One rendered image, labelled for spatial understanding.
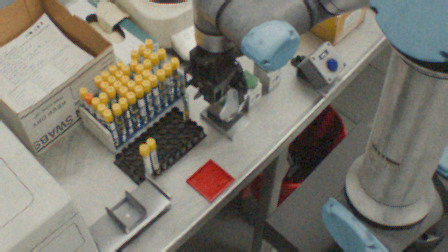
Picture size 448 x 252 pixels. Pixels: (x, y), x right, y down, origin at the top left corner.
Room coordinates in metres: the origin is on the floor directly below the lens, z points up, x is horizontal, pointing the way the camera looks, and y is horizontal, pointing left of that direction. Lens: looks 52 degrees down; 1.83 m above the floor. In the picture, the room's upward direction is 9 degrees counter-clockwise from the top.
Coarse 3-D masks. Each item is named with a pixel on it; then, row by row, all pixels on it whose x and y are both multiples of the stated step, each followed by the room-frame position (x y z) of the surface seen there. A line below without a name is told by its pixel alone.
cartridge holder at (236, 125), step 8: (208, 104) 0.69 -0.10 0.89; (208, 112) 0.66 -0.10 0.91; (240, 112) 0.64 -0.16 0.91; (208, 120) 0.65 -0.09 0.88; (216, 120) 0.64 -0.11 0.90; (232, 120) 0.63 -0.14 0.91; (240, 120) 0.64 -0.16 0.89; (248, 120) 0.63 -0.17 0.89; (216, 128) 0.64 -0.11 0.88; (224, 128) 0.62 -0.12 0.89; (232, 128) 0.62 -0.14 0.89; (240, 128) 0.62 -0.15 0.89; (232, 136) 0.60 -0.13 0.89
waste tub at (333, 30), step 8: (336, 16) 0.81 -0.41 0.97; (344, 16) 0.82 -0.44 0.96; (352, 16) 0.84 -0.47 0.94; (360, 16) 0.86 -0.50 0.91; (320, 24) 0.84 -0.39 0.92; (328, 24) 0.83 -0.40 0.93; (336, 24) 0.81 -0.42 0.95; (344, 24) 0.82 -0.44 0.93; (352, 24) 0.85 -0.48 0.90; (312, 32) 0.86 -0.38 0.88; (320, 32) 0.84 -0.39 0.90; (328, 32) 0.82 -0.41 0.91; (336, 32) 0.81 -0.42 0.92; (344, 32) 0.83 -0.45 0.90; (328, 40) 0.82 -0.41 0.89; (336, 40) 0.81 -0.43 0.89
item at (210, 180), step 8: (208, 160) 0.56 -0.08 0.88; (200, 168) 0.55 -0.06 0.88; (208, 168) 0.55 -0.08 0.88; (216, 168) 0.54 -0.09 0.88; (192, 176) 0.53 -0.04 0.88; (200, 176) 0.53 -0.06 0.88; (208, 176) 0.53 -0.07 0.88; (216, 176) 0.53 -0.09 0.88; (224, 176) 0.52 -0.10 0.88; (232, 176) 0.52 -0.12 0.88; (192, 184) 0.51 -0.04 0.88; (200, 184) 0.51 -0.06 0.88; (208, 184) 0.51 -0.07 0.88; (216, 184) 0.51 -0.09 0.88; (224, 184) 0.51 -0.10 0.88; (200, 192) 0.49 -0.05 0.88; (208, 192) 0.49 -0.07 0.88; (216, 192) 0.49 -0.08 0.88; (208, 200) 0.47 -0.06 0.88
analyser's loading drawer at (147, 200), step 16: (128, 192) 0.48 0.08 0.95; (144, 192) 0.49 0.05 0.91; (160, 192) 0.49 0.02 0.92; (112, 208) 0.46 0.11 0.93; (128, 208) 0.47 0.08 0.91; (144, 208) 0.45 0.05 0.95; (160, 208) 0.46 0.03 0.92; (96, 224) 0.44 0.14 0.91; (112, 224) 0.44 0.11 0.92; (128, 224) 0.43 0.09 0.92; (144, 224) 0.43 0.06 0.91; (96, 240) 0.41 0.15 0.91; (112, 240) 0.41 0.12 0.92
